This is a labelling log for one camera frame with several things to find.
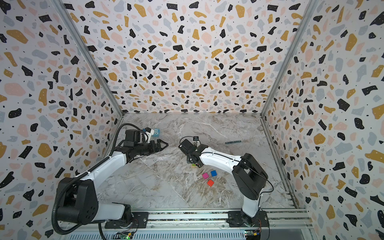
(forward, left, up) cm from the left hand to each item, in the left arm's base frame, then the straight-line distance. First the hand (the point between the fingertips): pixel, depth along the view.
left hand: (163, 144), depth 84 cm
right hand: (-3, -16, -7) cm, 18 cm away
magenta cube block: (-12, -24, -16) cm, 32 cm away
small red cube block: (-16, -27, -17) cm, 36 cm away
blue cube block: (-11, -29, -16) cm, 35 cm away
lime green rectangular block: (-6, -17, -15) cm, 23 cm away
